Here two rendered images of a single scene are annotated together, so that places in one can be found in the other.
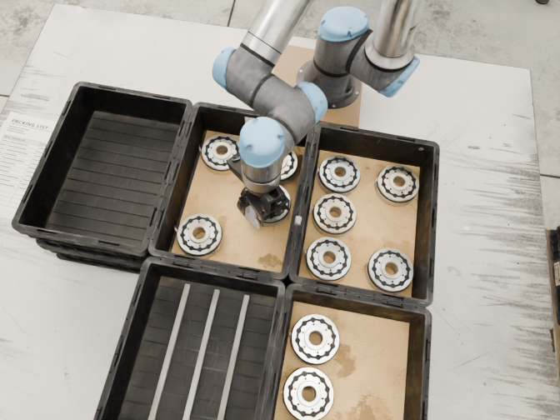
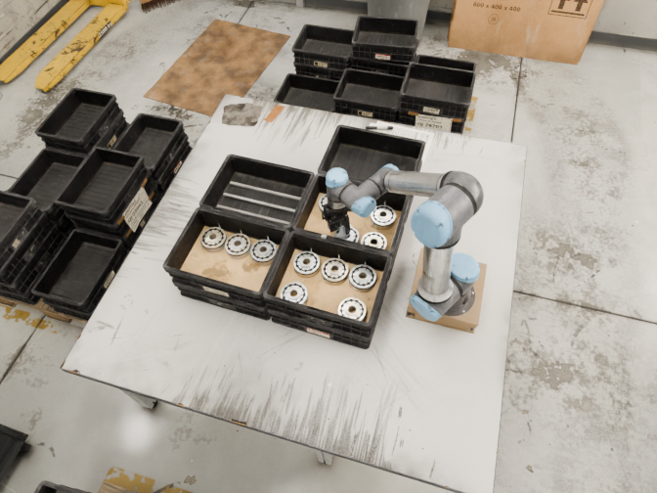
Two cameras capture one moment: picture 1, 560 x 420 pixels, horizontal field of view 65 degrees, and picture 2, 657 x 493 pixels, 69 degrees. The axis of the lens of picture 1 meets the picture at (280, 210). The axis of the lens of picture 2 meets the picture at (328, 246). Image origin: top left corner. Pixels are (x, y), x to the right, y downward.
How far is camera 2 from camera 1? 134 cm
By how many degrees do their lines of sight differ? 44
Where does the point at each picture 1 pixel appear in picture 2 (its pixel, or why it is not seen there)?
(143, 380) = (263, 184)
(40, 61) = (474, 143)
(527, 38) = not seen: outside the picture
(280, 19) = (399, 177)
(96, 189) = (366, 162)
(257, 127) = (339, 172)
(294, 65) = not seen: hidden behind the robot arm
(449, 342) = (253, 350)
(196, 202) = not seen: hidden behind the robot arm
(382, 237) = (317, 298)
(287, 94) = (363, 190)
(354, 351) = (254, 272)
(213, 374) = (258, 210)
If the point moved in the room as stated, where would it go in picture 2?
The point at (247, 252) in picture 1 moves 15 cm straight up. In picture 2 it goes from (319, 227) to (317, 204)
